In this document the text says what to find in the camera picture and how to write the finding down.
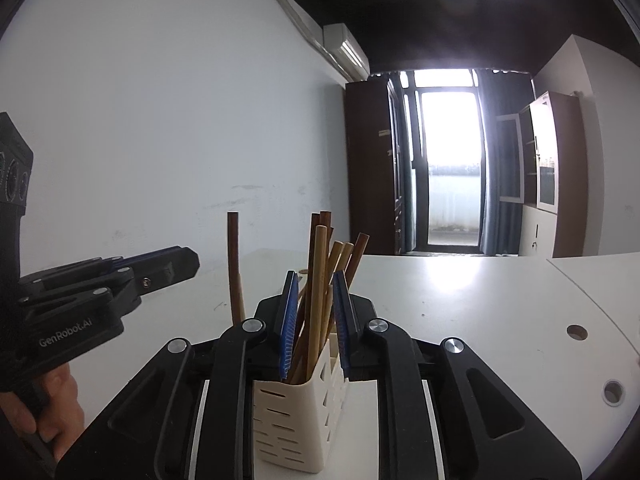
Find white air conditioner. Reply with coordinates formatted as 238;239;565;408
322;22;371;81

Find glass balcony door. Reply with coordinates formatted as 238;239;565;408
400;69;488;255

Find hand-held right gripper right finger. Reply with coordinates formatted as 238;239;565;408
331;270;583;480

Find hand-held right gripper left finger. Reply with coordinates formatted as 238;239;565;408
55;270;301;480

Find dark wooden wardrobe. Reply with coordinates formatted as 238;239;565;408
344;80;401;256

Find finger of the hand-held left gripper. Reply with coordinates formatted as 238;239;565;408
17;246;201;321
20;246;183;286

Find brown glass-door cabinet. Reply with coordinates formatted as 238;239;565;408
495;91;583;260

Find cream slotted utensil holder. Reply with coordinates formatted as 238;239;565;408
251;332;351;475

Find white low cabinet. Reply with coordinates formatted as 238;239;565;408
517;202;557;259

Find dark blue curtain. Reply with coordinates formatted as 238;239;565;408
387;72;418;256
475;67;523;257

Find white wall conduit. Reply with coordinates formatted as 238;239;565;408
235;0;346;78

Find light bamboo chopstick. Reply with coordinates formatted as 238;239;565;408
320;241;345;346
305;226;329;378
327;243;355;291

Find person's left hand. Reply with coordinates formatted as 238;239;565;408
0;360;87;465

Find round cable grommet hole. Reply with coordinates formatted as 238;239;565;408
602;380;626;407

